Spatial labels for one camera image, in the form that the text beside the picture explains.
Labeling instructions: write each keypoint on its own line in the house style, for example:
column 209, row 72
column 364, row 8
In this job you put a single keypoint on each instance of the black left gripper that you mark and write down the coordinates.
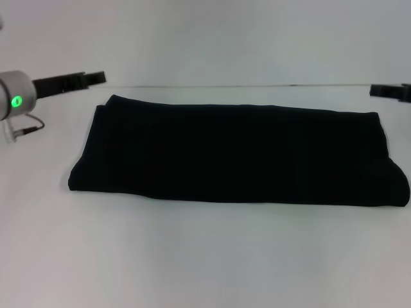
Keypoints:
column 57, row 85

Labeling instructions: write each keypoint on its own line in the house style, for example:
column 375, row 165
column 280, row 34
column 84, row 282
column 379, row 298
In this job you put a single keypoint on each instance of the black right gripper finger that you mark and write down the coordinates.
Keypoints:
column 390, row 91

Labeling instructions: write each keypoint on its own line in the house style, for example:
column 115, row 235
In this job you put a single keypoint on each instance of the black shirt with FREE print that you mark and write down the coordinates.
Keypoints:
column 224, row 154

